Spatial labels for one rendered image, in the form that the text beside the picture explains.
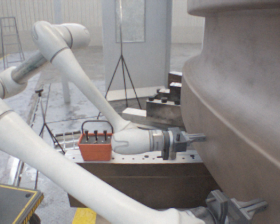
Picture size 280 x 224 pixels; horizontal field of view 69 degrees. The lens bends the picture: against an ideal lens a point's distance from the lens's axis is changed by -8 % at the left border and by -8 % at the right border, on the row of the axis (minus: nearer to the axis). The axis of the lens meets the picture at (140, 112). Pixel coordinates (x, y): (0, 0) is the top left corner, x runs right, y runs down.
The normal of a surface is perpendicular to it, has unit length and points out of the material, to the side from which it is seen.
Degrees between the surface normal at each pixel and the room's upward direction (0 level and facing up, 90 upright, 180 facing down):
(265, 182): 90
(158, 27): 90
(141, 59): 90
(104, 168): 90
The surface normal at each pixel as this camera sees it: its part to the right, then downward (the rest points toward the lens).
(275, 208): -0.96, 0.11
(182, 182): 0.00, 0.39
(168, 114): -0.38, 0.36
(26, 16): 0.32, 0.36
